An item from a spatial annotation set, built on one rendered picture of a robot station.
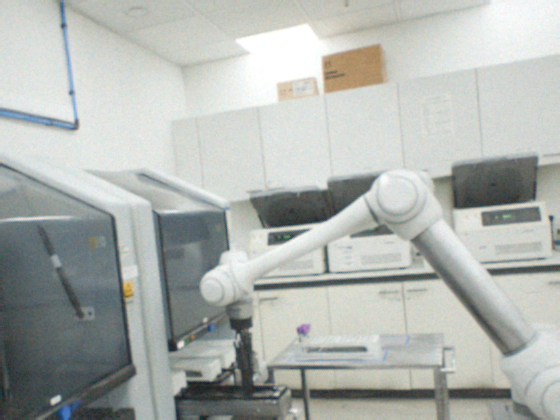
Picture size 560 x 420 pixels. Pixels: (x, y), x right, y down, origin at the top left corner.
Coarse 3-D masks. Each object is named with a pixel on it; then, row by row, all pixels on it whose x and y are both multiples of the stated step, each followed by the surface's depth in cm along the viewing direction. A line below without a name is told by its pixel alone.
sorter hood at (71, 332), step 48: (0, 192) 131; (48, 192) 148; (0, 240) 111; (48, 240) 125; (96, 240) 142; (0, 288) 110; (48, 288) 123; (96, 288) 141; (0, 336) 109; (48, 336) 122; (96, 336) 139; (0, 384) 108; (48, 384) 121; (96, 384) 136
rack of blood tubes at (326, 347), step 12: (324, 336) 213; (336, 336) 211; (348, 336) 210; (360, 336) 207; (372, 336) 206; (300, 348) 207; (312, 348) 213; (324, 348) 211; (336, 348) 212; (348, 348) 210; (360, 348) 209; (372, 348) 198
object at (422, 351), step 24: (312, 336) 244; (384, 336) 230; (408, 336) 226; (432, 336) 222; (288, 360) 209; (312, 360) 205; (336, 360) 202; (360, 360) 198; (384, 360) 195; (408, 360) 192; (432, 360) 189
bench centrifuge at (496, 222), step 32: (480, 160) 376; (512, 160) 370; (480, 192) 400; (512, 192) 396; (480, 224) 366; (512, 224) 359; (544, 224) 352; (480, 256) 366; (512, 256) 360; (544, 256) 354
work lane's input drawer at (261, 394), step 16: (208, 384) 190; (224, 384) 188; (240, 384) 186; (256, 384) 184; (272, 384) 182; (176, 400) 180; (192, 400) 178; (208, 400) 177; (224, 400) 175; (240, 400) 173; (256, 400) 172; (272, 400) 170; (288, 400) 179; (240, 416) 174; (256, 416) 172; (272, 416) 170
